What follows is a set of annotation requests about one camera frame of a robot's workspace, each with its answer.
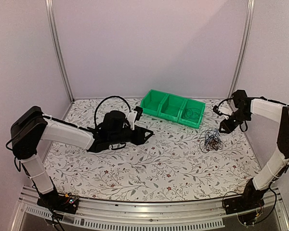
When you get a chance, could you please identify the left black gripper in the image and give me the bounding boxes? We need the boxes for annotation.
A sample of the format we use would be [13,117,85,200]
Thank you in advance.
[109,126,154,146]

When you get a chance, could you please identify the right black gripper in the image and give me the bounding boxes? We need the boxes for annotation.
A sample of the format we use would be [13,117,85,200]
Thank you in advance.
[219,109,251,134]

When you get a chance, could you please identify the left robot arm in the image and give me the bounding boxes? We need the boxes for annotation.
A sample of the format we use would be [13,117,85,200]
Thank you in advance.
[6,106,154,209]

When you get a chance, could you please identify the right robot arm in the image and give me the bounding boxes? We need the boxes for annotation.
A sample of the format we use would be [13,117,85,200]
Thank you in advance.
[213,90,289,214]

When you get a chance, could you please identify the floral table mat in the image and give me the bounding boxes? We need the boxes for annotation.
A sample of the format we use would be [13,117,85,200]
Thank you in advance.
[44,99,260,202]

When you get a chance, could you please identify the green bin left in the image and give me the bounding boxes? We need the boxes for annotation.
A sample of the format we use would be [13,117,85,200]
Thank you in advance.
[141,90,168,117]

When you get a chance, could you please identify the green bin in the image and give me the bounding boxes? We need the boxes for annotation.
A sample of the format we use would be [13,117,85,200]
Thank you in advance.
[141,90,168,117]
[158,94,186,122]
[178,99,206,129]

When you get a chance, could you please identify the green bin right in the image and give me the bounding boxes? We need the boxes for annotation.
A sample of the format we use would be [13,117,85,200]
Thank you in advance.
[178,99,206,129]

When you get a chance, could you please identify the green bin middle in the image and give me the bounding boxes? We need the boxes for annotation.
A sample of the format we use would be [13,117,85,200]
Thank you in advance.
[158,94,186,122]

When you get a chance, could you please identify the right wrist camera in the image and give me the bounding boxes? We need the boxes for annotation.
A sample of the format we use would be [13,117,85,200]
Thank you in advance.
[213,105,233,119]

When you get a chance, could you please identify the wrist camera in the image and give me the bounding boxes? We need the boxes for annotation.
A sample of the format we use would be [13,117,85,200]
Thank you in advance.
[213,105,233,119]
[127,106,143,130]

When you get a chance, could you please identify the tangled dark cable pile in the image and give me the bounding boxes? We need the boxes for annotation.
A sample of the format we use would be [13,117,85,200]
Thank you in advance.
[198,129,224,154]

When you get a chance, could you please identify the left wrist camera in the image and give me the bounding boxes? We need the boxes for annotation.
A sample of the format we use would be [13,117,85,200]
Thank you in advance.
[127,106,143,130]

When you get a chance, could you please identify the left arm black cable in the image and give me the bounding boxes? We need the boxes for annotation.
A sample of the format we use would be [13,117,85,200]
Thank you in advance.
[93,95,132,126]

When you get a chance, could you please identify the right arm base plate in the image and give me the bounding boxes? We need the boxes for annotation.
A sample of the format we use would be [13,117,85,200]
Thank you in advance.
[222,196,264,226]

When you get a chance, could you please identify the front aluminium rail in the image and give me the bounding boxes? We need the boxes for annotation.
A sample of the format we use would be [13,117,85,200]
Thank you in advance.
[11,186,289,231]

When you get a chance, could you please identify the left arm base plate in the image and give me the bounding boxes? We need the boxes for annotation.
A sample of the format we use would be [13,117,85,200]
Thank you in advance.
[37,191,79,214]

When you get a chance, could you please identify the right aluminium frame post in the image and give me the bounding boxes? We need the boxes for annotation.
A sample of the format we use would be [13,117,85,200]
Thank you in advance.
[227,0,255,98]

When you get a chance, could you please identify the aluminium frame post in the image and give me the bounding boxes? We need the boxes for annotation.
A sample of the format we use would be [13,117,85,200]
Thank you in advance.
[227,0,255,98]
[45,0,75,103]

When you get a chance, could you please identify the left aluminium frame post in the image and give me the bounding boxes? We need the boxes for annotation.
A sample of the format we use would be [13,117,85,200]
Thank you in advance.
[45,0,75,103]

